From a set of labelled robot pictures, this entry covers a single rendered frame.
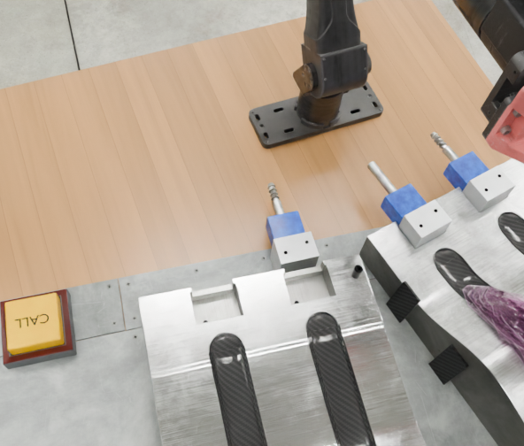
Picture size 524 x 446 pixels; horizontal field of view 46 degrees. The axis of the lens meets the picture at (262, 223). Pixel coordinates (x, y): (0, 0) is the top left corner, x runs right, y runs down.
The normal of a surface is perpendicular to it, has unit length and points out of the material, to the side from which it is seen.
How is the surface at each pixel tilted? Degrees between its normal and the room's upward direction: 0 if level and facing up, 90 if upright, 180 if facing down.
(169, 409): 3
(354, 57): 60
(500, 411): 90
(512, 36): 90
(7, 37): 0
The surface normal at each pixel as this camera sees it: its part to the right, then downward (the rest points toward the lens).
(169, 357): 0.07, -0.48
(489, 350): -0.10, -0.70
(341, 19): 0.35, 0.48
